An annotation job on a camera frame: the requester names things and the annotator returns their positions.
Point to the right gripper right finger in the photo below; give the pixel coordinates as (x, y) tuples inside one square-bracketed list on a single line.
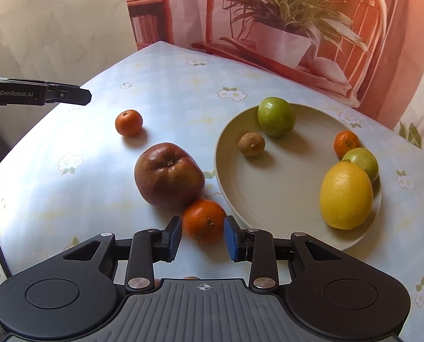
[(257, 247)]

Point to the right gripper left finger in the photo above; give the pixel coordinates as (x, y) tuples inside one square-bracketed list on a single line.
[(148, 247)]

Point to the small mandarin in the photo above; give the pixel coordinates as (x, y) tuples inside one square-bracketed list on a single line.
[(129, 123), (203, 221)]

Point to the red apple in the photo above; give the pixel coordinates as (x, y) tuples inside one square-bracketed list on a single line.
[(167, 177)]

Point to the small brown longan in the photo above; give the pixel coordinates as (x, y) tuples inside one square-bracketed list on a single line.
[(251, 144)]

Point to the yellow lemon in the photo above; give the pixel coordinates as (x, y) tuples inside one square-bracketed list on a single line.
[(346, 196)]

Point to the large green fruit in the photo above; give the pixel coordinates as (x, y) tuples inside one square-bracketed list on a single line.
[(276, 116)]

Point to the tiny mandarin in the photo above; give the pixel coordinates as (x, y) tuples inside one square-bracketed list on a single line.
[(344, 142)]

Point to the small green lime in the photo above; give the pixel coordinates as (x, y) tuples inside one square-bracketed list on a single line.
[(364, 159)]

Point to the cream round plate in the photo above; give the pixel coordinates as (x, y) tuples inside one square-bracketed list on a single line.
[(278, 191)]

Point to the floral checked tablecloth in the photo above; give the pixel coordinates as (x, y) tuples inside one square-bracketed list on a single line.
[(71, 177)]

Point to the printed room backdrop cloth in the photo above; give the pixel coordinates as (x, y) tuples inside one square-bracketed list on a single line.
[(368, 54)]

